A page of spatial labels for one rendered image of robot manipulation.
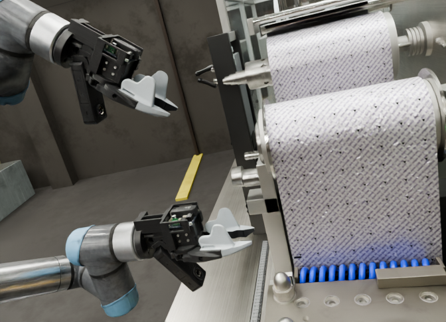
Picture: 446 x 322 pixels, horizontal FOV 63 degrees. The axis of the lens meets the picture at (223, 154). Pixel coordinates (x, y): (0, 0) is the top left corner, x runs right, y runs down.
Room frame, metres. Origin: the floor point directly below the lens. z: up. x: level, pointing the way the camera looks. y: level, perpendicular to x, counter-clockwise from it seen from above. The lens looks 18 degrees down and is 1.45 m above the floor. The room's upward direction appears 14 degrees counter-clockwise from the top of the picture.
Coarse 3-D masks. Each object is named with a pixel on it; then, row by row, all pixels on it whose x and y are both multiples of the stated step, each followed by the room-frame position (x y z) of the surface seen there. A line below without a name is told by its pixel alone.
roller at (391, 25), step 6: (390, 18) 0.74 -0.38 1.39; (390, 24) 0.73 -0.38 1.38; (390, 30) 0.72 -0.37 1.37; (390, 36) 0.72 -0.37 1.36; (396, 36) 0.72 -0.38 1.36; (396, 42) 0.71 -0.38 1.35; (396, 48) 0.71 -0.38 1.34; (396, 54) 0.71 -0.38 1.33; (396, 60) 0.72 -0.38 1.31; (396, 66) 0.72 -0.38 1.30; (396, 72) 0.73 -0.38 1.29
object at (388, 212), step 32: (288, 192) 0.54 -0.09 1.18; (320, 192) 0.53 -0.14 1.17; (352, 192) 0.51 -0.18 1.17; (384, 192) 0.50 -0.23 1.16; (416, 192) 0.49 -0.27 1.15; (288, 224) 0.54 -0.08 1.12; (320, 224) 0.53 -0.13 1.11; (352, 224) 0.52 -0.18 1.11; (384, 224) 0.50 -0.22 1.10; (416, 224) 0.49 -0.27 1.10; (320, 256) 0.53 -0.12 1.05; (352, 256) 0.52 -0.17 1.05; (384, 256) 0.50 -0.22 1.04; (416, 256) 0.49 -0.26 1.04
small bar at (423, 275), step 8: (376, 272) 0.47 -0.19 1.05; (384, 272) 0.46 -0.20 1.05; (392, 272) 0.46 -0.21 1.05; (400, 272) 0.45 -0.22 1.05; (408, 272) 0.45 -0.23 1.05; (416, 272) 0.44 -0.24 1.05; (424, 272) 0.44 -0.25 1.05; (432, 272) 0.44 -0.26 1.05; (440, 272) 0.43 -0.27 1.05; (376, 280) 0.46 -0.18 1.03; (384, 280) 0.45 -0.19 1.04; (392, 280) 0.45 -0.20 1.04; (400, 280) 0.44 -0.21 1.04; (408, 280) 0.44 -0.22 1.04; (416, 280) 0.44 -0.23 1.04; (424, 280) 0.43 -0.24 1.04; (432, 280) 0.43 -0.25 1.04; (440, 280) 0.43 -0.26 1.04
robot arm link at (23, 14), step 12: (0, 0) 0.66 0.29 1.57; (12, 0) 0.67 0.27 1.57; (24, 0) 0.68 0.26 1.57; (0, 12) 0.66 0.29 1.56; (12, 12) 0.66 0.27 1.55; (24, 12) 0.66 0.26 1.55; (36, 12) 0.66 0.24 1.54; (48, 12) 0.68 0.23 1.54; (0, 24) 0.66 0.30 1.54; (12, 24) 0.65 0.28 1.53; (24, 24) 0.65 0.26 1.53; (0, 36) 0.66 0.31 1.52; (12, 36) 0.66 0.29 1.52; (24, 36) 0.65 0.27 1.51; (12, 48) 0.67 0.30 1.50; (24, 48) 0.68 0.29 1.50
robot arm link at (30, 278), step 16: (64, 256) 0.72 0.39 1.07; (0, 272) 0.63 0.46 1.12; (16, 272) 0.64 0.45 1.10; (32, 272) 0.65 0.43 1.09; (48, 272) 0.67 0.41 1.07; (64, 272) 0.69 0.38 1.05; (80, 272) 0.70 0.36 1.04; (0, 288) 0.61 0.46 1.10; (16, 288) 0.62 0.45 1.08; (32, 288) 0.64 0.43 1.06; (48, 288) 0.66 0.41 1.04; (64, 288) 0.68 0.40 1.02
